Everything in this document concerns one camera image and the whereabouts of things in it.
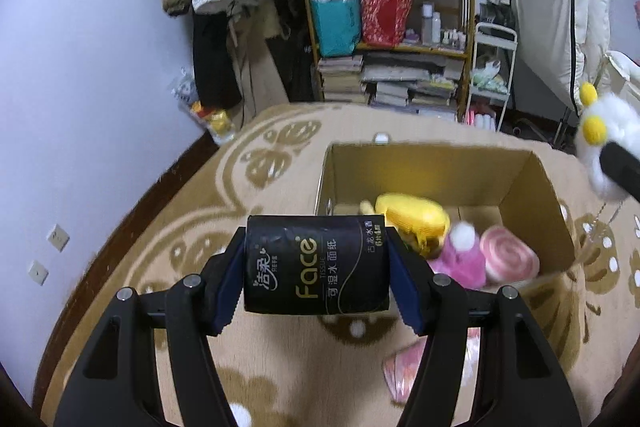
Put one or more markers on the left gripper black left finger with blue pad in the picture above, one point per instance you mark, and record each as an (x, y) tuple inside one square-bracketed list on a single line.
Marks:
[(115, 382)]

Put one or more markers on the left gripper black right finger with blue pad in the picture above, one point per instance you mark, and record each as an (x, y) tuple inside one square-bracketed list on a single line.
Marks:
[(519, 382)]

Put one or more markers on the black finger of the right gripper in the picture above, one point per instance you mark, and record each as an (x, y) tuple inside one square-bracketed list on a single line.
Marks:
[(623, 168)]

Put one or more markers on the white yellow plush toy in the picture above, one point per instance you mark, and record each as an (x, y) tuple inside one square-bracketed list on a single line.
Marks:
[(605, 118)]

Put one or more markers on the pink swirl plush toy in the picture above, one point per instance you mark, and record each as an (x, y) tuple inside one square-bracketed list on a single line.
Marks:
[(507, 258)]

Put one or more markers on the magenta plush toy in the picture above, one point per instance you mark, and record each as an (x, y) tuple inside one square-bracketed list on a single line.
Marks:
[(460, 257)]

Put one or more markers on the black Face tissue pack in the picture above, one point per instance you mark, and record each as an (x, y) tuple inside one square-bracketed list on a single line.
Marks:
[(316, 265)]

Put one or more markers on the green tissue pack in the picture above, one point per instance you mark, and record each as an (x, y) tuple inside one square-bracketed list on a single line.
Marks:
[(341, 209)]

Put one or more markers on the open cardboard box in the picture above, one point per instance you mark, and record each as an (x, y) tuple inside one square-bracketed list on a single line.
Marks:
[(482, 185)]

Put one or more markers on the beige patterned round rug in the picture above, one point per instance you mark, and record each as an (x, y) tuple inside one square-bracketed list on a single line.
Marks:
[(283, 371)]

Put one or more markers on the white metal trolley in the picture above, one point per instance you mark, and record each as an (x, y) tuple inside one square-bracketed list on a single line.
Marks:
[(491, 75)]

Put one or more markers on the stack of books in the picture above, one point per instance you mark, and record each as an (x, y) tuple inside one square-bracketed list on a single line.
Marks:
[(424, 84)]

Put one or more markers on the wooden bookshelf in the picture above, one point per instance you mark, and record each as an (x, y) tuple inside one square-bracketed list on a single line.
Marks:
[(433, 26)]

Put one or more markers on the plastic bag of snacks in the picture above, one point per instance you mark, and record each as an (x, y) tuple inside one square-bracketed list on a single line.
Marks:
[(216, 122)]

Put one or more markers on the red gift bag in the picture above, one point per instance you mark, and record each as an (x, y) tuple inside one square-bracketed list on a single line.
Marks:
[(383, 22)]

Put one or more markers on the black trousers hanging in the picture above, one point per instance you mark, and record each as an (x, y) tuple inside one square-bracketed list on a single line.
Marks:
[(212, 63)]

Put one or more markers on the teal storage bag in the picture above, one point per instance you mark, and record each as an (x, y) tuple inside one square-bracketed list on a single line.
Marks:
[(337, 24)]

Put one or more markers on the lower wall socket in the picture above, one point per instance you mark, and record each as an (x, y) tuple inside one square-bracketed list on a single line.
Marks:
[(37, 272)]

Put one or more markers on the wall socket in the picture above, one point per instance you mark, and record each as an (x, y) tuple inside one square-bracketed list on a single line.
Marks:
[(37, 272), (58, 238)]

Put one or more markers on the upper wall socket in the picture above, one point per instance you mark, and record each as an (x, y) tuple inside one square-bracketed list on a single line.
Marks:
[(58, 238)]

